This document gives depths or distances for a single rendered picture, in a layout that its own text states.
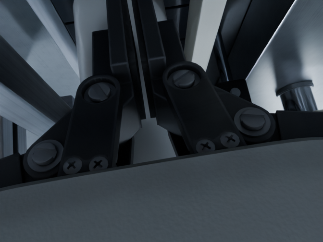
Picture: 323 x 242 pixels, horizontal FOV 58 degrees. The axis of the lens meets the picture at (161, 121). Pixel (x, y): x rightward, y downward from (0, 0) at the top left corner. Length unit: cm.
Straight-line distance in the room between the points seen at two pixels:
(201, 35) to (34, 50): 20
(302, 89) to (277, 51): 12
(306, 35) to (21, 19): 24
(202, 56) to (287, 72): 18
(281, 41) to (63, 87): 26
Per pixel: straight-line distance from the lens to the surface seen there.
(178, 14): 20
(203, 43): 17
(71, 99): 29
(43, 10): 19
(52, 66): 35
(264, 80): 35
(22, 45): 31
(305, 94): 40
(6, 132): 28
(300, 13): 25
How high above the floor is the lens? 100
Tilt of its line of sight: 16 degrees down
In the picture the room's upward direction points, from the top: 170 degrees clockwise
